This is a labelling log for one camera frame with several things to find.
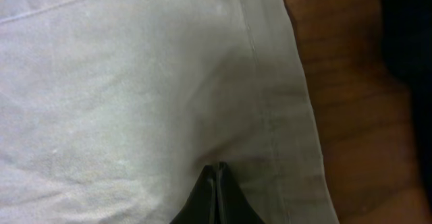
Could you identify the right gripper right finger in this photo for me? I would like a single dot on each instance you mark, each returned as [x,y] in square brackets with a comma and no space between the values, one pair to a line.
[233,207]

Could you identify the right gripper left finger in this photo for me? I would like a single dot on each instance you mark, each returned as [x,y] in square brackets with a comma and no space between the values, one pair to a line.
[201,203]

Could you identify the black garment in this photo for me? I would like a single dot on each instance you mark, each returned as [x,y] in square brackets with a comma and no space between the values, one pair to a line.
[406,51]

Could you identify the khaki green shorts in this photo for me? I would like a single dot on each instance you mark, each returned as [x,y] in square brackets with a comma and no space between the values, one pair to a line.
[111,108]

